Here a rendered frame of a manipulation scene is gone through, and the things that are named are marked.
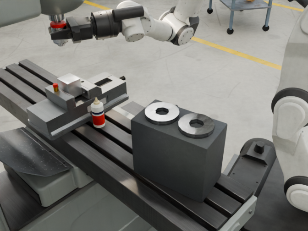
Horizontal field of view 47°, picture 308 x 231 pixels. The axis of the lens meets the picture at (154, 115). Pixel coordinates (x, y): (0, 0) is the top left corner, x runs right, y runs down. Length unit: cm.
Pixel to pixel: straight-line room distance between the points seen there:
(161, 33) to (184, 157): 56
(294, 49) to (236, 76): 240
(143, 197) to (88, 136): 32
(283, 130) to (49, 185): 78
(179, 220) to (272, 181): 75
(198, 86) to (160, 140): 241
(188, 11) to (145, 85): 201
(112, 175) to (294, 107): 59
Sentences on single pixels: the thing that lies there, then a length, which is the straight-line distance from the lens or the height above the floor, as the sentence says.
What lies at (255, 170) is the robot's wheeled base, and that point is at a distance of 158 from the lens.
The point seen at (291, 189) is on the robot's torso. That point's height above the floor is 70.
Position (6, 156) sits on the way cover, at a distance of 115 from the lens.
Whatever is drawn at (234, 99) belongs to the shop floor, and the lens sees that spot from 313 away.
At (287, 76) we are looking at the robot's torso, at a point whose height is 111.
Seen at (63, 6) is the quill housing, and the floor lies 134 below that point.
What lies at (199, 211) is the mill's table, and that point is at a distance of 94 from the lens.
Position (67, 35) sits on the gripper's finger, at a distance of 113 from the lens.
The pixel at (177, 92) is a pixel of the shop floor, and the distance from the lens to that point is 317.
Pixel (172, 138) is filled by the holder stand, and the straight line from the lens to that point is 85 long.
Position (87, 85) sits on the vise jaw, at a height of 104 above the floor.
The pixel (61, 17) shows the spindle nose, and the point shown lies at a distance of 112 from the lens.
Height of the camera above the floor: 165
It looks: 35 degrees down
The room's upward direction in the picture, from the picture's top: 1 degrees counter-clockwise
